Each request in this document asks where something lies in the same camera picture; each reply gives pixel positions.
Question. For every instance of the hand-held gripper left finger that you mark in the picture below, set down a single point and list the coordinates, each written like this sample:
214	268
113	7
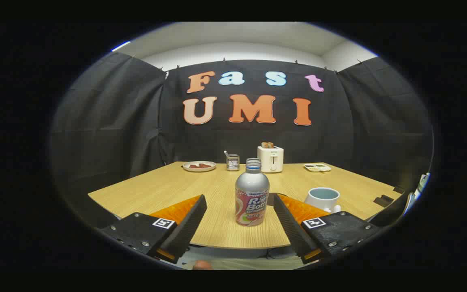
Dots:
189	227

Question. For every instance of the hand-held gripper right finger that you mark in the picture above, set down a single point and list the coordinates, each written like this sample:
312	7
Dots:
292	229

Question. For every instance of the white cup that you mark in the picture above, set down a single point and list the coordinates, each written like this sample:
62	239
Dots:
322	194

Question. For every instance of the silver juice bottle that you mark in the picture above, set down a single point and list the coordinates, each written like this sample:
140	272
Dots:
251	186

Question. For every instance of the wooden table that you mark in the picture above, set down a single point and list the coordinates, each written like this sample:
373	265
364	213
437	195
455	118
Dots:
217	182

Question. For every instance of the white plate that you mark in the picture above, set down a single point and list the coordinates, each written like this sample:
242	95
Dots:
199	167

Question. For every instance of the white divided tray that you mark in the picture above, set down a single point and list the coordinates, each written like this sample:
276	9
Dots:
317	167

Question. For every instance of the white toaster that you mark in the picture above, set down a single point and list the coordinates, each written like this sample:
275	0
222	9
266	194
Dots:
270	160

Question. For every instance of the black table clamp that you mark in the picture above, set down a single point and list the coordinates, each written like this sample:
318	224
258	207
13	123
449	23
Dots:
398	190
383	200

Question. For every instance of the black backdrop cloth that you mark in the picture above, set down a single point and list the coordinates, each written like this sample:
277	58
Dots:
136	121

